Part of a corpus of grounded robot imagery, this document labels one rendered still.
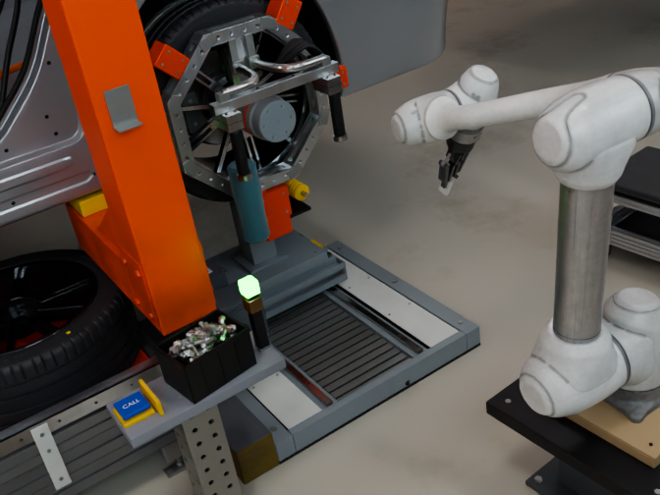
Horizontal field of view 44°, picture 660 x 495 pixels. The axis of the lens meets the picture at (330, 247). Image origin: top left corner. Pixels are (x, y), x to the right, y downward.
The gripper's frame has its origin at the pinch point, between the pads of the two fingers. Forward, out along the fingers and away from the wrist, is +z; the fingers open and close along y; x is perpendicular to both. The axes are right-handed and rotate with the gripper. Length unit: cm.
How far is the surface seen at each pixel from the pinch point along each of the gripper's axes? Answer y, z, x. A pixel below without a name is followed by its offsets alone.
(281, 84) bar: -16, -10, 52
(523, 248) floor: 65, 78, -10
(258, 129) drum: -23, 3, 52
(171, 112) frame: -40, 1, 72
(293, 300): -21, 76, 33
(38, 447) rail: -121, 38, 29
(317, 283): -10, 74, 31
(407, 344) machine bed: -14, 59, -11
